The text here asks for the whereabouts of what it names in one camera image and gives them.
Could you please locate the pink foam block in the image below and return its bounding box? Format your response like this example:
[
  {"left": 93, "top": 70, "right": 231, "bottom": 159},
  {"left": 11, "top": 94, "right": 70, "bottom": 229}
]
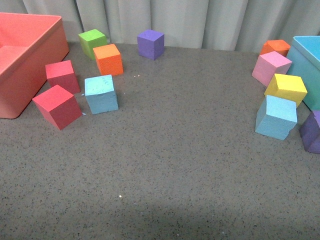
[{"left": 251, "top": 51, "right": 292, "bottom": 87}]

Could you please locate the red foam block front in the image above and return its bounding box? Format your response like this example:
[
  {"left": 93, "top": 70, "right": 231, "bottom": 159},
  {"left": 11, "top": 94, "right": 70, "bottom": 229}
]
[{"left": 32, "top": 85, "right": 83, "bottom": 130}]

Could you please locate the light blue plastic bin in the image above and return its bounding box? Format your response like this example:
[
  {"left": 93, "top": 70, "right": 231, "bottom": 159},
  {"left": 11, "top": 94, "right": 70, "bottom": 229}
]
[{"left": 286, "top": 36, "right": 320, "bottom": 111}]

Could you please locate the light blue block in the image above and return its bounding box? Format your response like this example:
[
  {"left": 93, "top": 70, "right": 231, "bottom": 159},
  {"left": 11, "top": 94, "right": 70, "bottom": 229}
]
[
  {"left": 84, "top": 74, "right": 119, "bottom": 115},
  {"left": 255, "top": 95, "right": 298, "bottom": 141}
]

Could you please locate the orange foam block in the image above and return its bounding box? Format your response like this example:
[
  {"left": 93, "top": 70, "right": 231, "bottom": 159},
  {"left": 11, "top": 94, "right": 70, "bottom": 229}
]
[
  {"left": 93, "top": 44, "right": 124, "bottom": 76},
  {"left": 259, "top": 39, "right": 291, "bottom": 57}
]

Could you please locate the red foam block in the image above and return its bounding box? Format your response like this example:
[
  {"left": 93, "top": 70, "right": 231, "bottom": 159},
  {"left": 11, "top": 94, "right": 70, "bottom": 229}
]
[
  {"left": 45, "top": 60, "right": 81, "bottom": 94},
  {"left": 32, "top": 85, "right": 83, "bottom": 130}
]

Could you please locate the purple foam block right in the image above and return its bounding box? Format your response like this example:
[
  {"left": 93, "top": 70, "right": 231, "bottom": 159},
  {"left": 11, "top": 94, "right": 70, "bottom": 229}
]
[{"left": 299, "top": 110, "right": 320, "bottom": 154}]

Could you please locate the grey curtain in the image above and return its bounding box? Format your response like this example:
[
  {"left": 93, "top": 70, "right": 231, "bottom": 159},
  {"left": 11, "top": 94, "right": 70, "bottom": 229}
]
[{"left": 0, "top": 0, "right": 320, "bottom": 53}]

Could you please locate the purple foam block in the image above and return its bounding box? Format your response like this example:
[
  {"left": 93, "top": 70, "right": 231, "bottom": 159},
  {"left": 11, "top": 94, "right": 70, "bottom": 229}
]
[
  {"left": 299, "top": 110, "right": 320, "bottom": 154},
  {"left": 137, "top": 29, "right": 165, "bottom": 60}
]

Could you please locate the green foam block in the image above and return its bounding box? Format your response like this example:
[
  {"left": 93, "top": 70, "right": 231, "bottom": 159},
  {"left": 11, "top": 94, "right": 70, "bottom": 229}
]
[{"left": 78, "top": 29, "right": 108, "bottom": 60}]

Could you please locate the purple foam block back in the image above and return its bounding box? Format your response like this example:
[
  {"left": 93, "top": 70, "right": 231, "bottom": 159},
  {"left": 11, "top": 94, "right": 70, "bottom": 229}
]
[{"left": 137, "top": 29, "right": 165, "bottom": 60}]

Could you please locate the orange foam block left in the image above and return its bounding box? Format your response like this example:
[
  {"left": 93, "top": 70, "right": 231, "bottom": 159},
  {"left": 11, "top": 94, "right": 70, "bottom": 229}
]
[{"left": 93, "top": 44, "right": 124, "bottom": 76}]

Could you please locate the yellow foam block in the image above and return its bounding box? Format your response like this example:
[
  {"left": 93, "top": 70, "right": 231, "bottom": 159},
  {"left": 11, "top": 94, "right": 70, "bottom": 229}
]
[{"left": 264, "top": 73, "right": 308, "bottom": 107}]

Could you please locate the red foam block rear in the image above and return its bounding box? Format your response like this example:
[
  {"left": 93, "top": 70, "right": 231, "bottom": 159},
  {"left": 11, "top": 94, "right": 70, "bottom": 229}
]
[{"left": 45, "top": 60, "right": 81, "bottom": 94}]

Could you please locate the orange foam block right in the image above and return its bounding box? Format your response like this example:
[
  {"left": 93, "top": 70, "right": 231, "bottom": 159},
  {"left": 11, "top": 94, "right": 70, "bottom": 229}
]
[{"left": 259, "top": 39, "right": 291, "bottom": 57}]

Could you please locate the red plastic bin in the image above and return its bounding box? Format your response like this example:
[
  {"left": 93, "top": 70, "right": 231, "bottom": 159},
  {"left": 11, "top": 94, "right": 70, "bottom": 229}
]
[{"left": 0, "top": 12, "right": 69, "bottom": 119}]

